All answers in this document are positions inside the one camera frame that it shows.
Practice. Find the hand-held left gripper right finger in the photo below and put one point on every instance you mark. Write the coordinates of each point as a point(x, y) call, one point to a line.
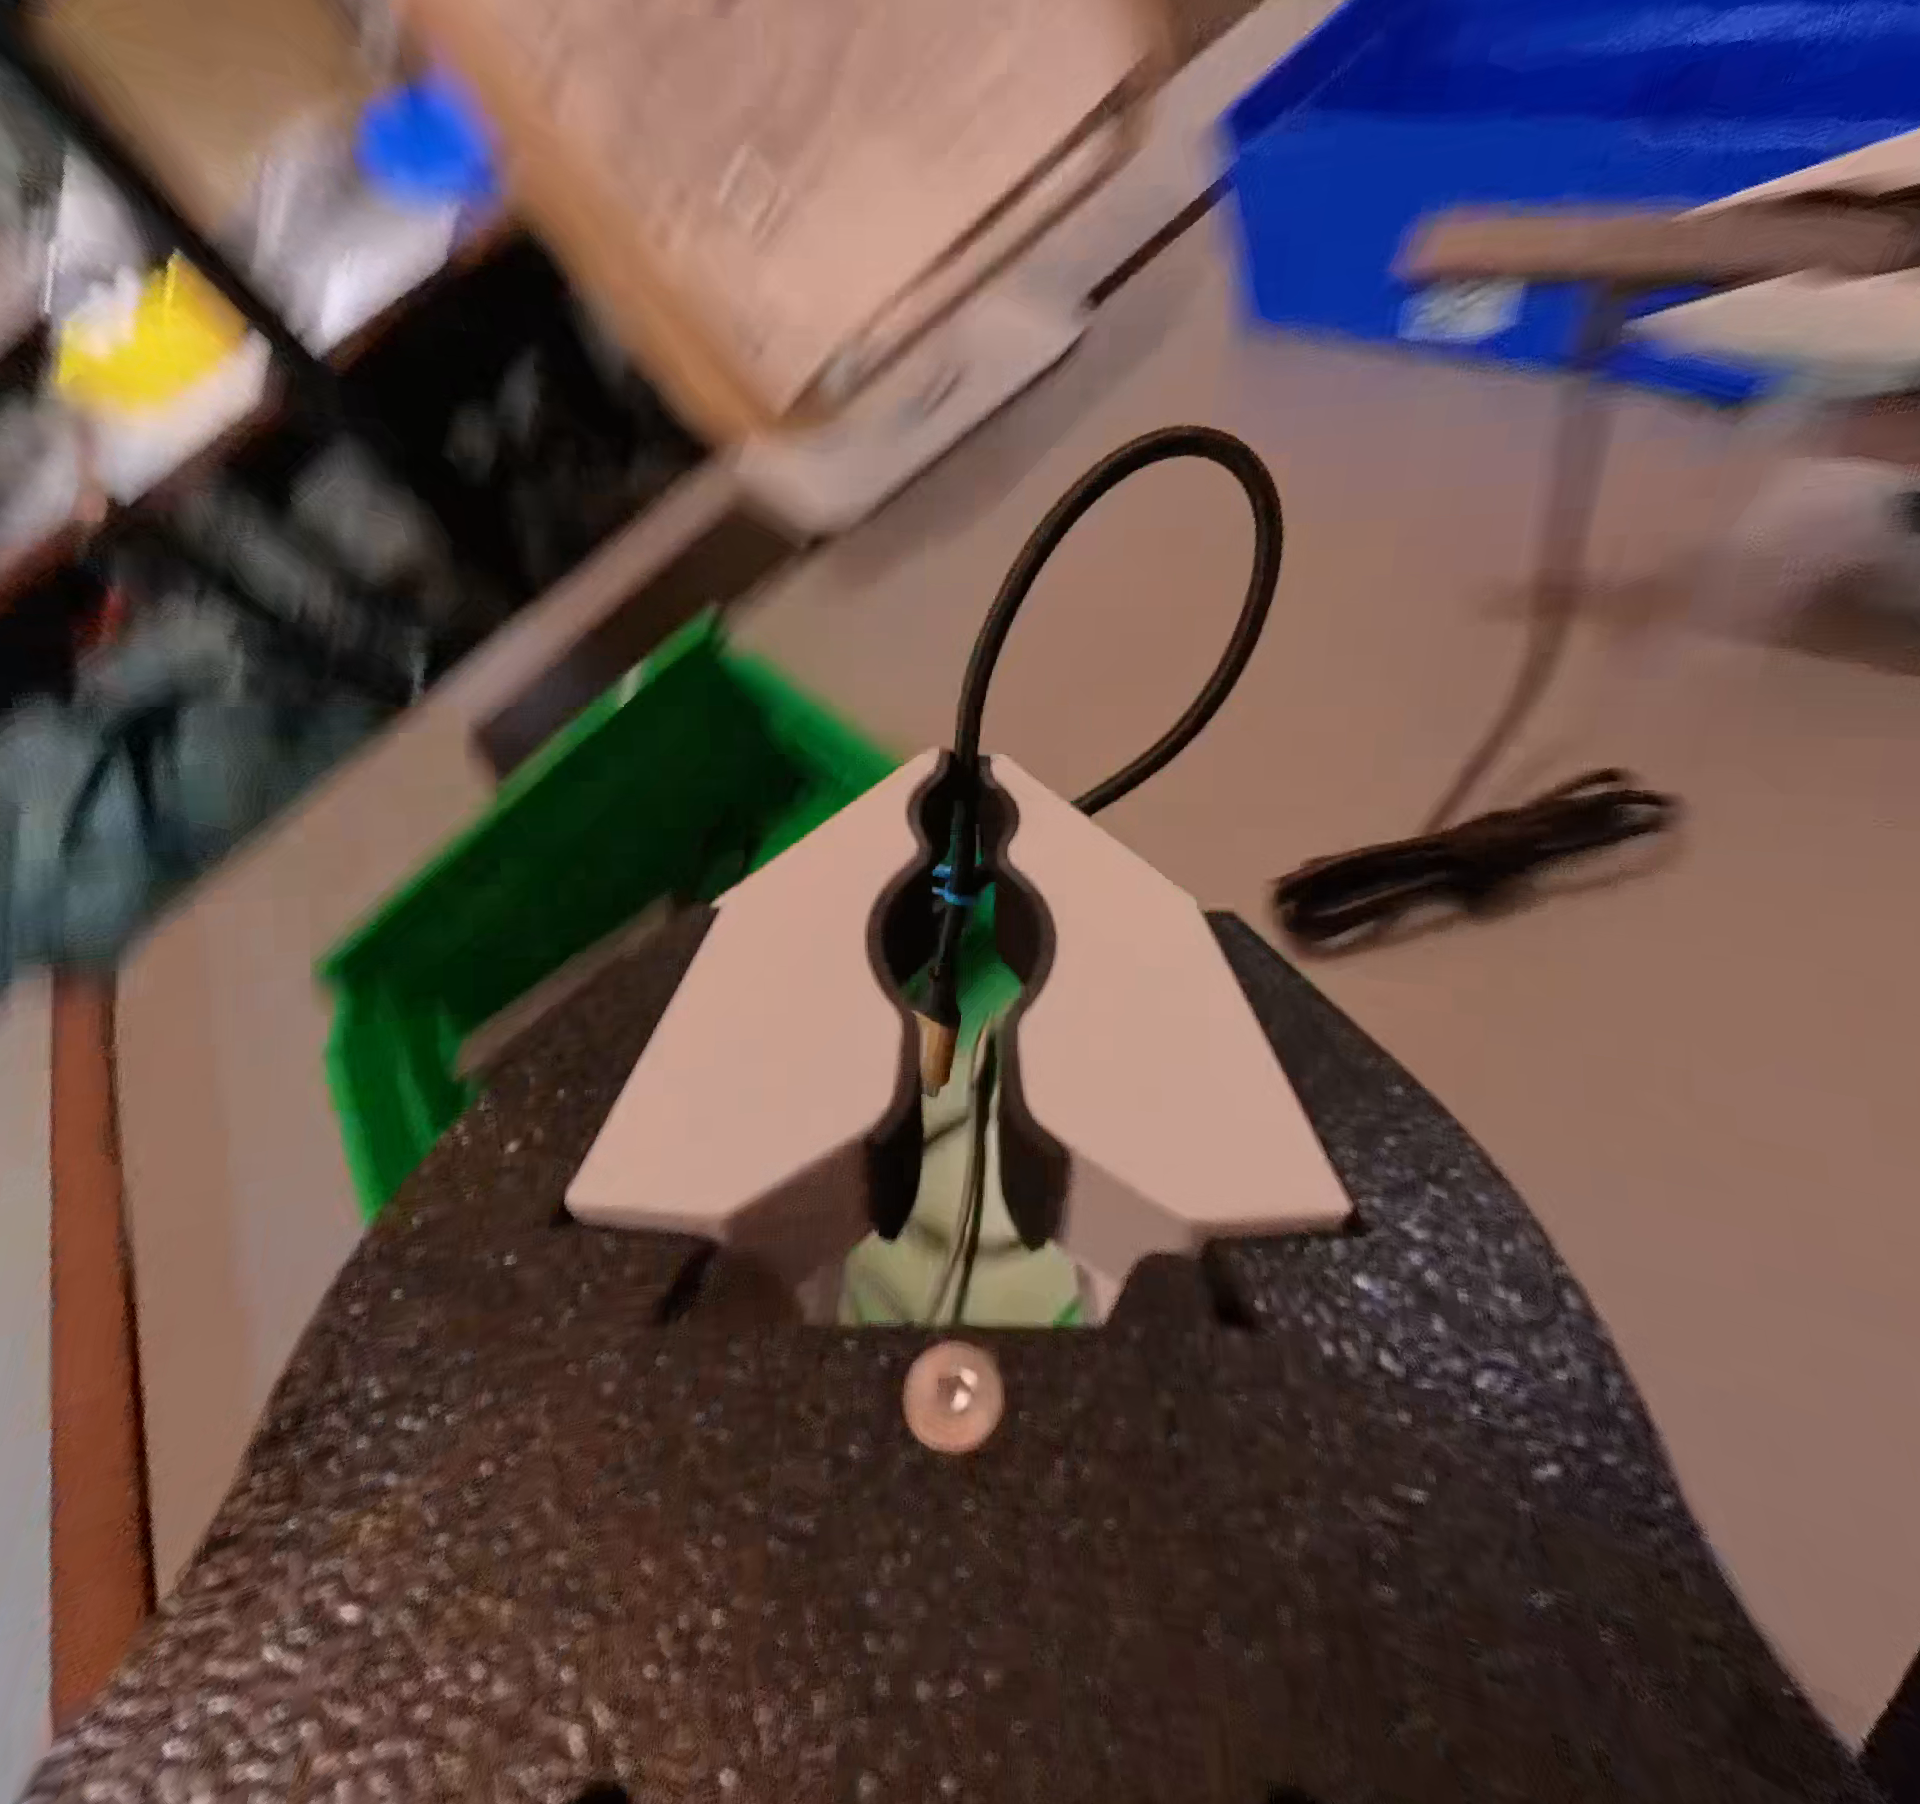
point(1187, 1071)

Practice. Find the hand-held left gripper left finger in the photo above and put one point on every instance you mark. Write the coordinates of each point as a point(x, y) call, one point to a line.
point(735, 1071)

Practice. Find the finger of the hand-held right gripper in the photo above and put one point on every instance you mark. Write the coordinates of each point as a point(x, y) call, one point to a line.
point(1800, 334)
point(1830, 176)

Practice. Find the dark grey USB hub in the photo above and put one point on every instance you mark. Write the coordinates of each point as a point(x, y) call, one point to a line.
point(1577, 247)

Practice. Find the green plastic bin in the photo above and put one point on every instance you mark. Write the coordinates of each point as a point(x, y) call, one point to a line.
point(599, 815)

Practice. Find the blue plastic bin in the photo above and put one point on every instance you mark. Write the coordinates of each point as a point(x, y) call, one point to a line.
point(1577, 36)

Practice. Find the grey desk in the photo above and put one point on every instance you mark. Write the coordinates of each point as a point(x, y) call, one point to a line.
point(1499, 1158)

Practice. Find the yellow plastic bin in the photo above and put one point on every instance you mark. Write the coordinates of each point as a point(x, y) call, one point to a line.
point(151, 334)

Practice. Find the document stand with instruction sheet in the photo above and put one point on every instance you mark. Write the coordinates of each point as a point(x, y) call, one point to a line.
point(750, 110)

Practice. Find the small wooden board stand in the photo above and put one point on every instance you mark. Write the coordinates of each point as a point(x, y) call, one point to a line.
point(195, 51)

